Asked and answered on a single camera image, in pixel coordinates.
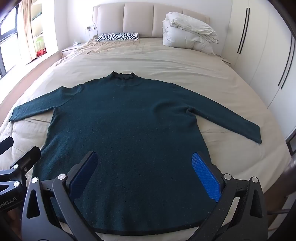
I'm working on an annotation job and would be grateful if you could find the dark green sweater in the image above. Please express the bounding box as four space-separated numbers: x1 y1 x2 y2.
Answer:
9 71 262 234

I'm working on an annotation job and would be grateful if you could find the bed with beige sheet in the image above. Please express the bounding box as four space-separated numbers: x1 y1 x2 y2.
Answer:
0 35 293 241

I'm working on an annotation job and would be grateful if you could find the beige nightstand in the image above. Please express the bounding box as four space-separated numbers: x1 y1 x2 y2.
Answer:
60 42 88 58

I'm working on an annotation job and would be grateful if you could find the black wardrobe handle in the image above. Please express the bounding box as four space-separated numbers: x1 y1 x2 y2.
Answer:
240 9 250 54
277 35 293 86
237 8 248 52
281 58 295 90

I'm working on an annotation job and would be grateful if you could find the folded white duvet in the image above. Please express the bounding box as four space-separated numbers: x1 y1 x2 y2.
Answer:
162 11 220 55

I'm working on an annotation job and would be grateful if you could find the white wardrobe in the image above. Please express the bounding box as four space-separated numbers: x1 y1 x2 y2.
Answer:
228 0 296 139

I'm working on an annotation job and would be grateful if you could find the beige curtain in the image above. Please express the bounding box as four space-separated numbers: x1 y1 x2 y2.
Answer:
17 0 35 64

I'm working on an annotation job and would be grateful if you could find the beige padded headboard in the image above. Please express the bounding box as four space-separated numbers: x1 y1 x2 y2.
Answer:
92 2 211 39

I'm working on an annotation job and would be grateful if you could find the white shelf unit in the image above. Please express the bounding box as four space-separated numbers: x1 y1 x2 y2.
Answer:
30 0 58 58

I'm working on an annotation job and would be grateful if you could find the dark brown furniture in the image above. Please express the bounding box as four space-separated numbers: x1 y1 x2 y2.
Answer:
285 139 296 209

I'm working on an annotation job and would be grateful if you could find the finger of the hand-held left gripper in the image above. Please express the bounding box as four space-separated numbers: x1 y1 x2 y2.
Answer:
0 136 14 154
10 146 42 184

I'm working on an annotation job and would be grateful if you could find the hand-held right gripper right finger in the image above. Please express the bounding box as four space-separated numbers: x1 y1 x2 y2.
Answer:
183 152 269 241

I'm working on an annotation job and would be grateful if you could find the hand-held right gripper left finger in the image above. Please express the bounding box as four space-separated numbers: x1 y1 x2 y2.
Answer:
21 151 103 241

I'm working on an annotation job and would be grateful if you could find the zebra print pillow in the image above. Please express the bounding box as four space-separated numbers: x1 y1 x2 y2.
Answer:
95 32 140 42

